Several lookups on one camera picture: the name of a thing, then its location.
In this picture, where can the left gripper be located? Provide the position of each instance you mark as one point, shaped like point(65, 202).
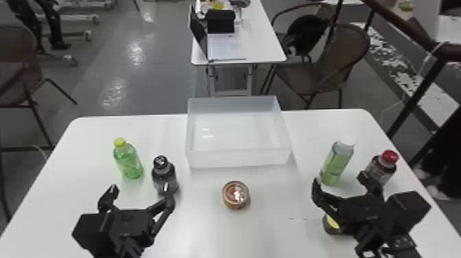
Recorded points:
point(128, 225)

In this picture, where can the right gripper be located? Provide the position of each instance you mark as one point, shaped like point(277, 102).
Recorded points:
point(367, 216)

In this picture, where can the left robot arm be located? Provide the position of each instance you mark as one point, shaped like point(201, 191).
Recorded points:
point(131, 253)

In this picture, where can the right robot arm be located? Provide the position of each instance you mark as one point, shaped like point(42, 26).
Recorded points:
point(387, 246)

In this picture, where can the green bottle with white cap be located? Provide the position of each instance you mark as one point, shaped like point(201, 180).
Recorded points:
point(336, 162)

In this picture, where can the yellow can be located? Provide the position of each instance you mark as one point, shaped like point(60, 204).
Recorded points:
point(331, 225)

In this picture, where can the black bottle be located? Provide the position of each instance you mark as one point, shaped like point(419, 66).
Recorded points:
point(164, 174)

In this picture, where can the dark bottle with red cap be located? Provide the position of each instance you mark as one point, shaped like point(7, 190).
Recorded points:
point(381, 165)

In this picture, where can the green bottle with yellow cap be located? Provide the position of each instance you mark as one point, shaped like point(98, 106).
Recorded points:
point(128, 160)

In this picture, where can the brown can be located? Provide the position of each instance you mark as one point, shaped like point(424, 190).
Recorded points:
point(236, 194)

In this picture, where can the clear box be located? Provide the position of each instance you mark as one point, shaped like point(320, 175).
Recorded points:
point(237, 144)

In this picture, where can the brown chair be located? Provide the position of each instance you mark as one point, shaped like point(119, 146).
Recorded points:
point(18, 72)
point(324, 65)
point(306, 30)

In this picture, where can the white side table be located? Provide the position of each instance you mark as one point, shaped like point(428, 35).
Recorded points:
point(259, 39)

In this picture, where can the black box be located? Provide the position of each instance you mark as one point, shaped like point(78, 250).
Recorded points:
point(220, 21)

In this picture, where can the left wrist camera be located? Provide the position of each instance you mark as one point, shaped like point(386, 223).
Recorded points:
point(90, 232)

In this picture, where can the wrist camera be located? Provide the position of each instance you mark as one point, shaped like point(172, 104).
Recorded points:
point(90, 232)
point(408, 212)

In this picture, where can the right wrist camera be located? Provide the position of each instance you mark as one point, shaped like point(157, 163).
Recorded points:
point(408, 212)

